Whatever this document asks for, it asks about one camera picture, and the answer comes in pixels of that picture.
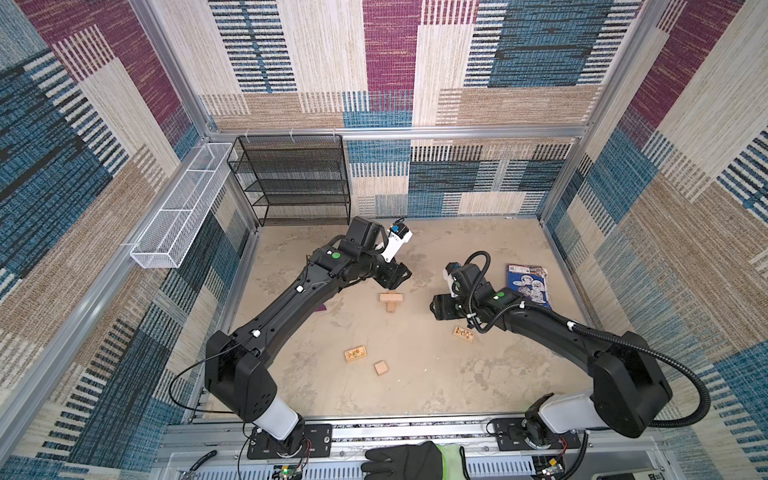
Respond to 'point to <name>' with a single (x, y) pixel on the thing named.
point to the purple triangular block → (321, 308)
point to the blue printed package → (530, 280)
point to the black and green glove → (420, 461)
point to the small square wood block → (381, 367)
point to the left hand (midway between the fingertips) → (402, 262)
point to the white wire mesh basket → (169, 235)
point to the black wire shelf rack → (294, 179)
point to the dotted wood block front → (354, 353)
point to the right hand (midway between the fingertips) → (443, 309)
